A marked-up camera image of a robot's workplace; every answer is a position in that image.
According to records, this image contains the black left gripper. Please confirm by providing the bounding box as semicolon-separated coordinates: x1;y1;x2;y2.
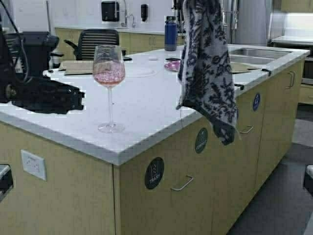
11;78;85;115

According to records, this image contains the wine glass with pink liquid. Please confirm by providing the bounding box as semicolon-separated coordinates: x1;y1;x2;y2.
92;45;125;133

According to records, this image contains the black white floral cloth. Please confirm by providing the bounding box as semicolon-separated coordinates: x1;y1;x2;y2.
177;0;239;145

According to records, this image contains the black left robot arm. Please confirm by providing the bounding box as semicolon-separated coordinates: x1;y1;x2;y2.
0;30;85;114

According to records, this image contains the white island outlet plate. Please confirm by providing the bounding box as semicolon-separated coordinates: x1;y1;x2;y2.
21;149;47;181

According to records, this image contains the black mesh office chair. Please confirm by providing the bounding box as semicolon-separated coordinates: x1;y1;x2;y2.
64;29;120;61

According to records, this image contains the chrome pull-down faucet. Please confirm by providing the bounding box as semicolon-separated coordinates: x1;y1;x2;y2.
121;0;136;28

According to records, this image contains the black paper towel dispenser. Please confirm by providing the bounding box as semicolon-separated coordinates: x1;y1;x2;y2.
101;0;120;22

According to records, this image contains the black smartphone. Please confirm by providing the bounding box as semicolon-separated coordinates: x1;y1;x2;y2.
165;57;180;62

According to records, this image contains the pink round object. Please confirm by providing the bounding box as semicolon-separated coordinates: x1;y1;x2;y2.
164;61;180;72

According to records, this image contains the round black trash sticker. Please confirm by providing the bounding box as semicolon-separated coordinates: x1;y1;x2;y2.
144;157;164;190

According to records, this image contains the blue water bottle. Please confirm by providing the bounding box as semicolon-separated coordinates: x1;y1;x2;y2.
164;16;178;51

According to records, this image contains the light wood kitchen island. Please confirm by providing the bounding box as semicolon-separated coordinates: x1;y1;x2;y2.
0;45;309;235

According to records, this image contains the round green compost sticker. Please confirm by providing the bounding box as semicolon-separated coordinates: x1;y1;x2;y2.
195;128;208;154

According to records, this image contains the island stainless sink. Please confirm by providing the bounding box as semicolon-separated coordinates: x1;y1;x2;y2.
229;48;291;65

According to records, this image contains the round blue recycle sticker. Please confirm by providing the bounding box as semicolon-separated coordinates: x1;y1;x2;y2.
252;93;261;111

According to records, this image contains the stainless steel refrigerator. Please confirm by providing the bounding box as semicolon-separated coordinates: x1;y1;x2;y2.
220;0;273;46

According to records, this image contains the black wall soap dispenser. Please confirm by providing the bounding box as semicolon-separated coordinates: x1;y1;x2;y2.
141;4;149;22

